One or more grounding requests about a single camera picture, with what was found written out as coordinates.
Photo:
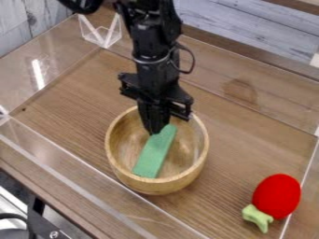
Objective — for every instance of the red plush radish toy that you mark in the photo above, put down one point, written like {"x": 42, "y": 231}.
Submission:
{"x": 276, "y": 197}

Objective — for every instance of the clear acrylic corner bracket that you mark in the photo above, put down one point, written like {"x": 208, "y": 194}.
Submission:
{"x": 101, "y": 36}

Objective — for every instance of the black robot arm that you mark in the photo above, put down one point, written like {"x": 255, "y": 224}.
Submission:
{"x": 153, "y": 26}

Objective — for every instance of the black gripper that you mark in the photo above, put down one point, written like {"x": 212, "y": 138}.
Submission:
{"x": 153, "y": 88}

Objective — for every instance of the black metal table frame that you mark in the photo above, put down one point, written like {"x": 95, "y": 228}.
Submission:
{"x": 38, "y": 228}

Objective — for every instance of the green rectangular block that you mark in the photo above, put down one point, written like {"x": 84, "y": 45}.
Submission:
{"x": 153, "y": 152}

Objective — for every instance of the clear acrylic fence panel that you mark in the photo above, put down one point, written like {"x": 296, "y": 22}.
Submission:
{"x": 72, "y": 156}

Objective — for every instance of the brown wooden bowl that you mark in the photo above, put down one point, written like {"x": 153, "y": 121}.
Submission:
{"x": 125, "y": 138}

